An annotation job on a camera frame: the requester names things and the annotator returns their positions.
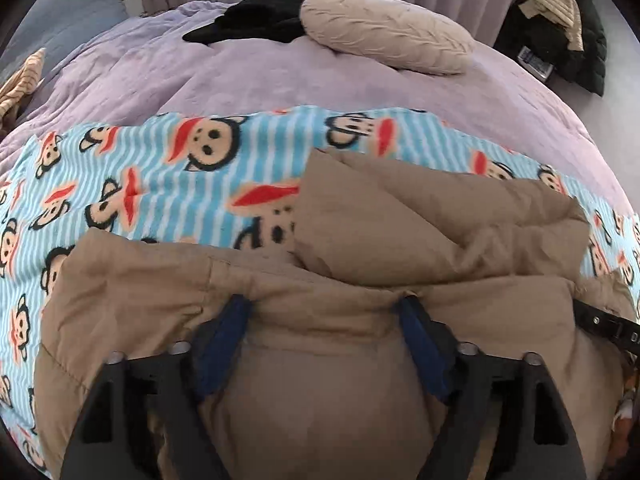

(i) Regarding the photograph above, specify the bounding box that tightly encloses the beige striped garment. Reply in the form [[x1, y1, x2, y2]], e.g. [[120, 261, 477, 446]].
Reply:
[[0, 47, 48, 121]]

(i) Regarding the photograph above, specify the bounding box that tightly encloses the round cream cushion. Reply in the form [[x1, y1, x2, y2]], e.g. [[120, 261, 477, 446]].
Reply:
[[300, 0, 476, 76]]

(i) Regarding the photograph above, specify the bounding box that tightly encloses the tan puffer jacket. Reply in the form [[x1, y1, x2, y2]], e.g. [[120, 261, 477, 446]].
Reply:
[[32, 147, 638, 480]]

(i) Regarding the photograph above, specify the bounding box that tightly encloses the black hanging coat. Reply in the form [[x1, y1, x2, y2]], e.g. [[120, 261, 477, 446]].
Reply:
[[500, 0, 608, 96]]

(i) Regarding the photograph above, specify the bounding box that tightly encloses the beige hanging puffer jacket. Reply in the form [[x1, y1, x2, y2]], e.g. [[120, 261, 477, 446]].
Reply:
[[517, 0, 586, 53]]

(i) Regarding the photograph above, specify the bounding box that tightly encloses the blue striped monkey print blanket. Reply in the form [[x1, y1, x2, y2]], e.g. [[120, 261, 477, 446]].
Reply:
[[0, 105, 640, 476]]

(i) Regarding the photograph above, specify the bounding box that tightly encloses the grey padded headboard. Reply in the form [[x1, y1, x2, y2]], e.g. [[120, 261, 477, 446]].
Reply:
[[0, 0, 126, 76]]

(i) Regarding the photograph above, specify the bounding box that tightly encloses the black cloth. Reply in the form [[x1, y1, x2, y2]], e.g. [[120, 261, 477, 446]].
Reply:
[[182, 0, 326, 45]]

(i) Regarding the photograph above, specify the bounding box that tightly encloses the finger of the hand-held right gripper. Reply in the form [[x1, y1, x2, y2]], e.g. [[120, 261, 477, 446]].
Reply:
[[572, 300, 640, 361]]

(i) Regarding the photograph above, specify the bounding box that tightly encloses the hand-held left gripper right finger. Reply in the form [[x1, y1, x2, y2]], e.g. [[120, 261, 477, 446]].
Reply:
[[397, 295, 588, 480]]

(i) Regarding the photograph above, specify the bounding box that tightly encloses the small grey box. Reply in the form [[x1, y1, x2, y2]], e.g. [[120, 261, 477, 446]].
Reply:
[[517, 45, 556, 81]]

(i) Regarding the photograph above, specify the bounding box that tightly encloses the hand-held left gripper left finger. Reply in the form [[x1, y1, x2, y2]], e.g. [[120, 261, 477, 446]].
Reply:
[[60, 294, 253, 480]]

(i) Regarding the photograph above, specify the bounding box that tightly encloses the purple quilted bedspread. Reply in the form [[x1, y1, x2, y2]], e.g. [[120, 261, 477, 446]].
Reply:
[[0, 0, 640, 231]]

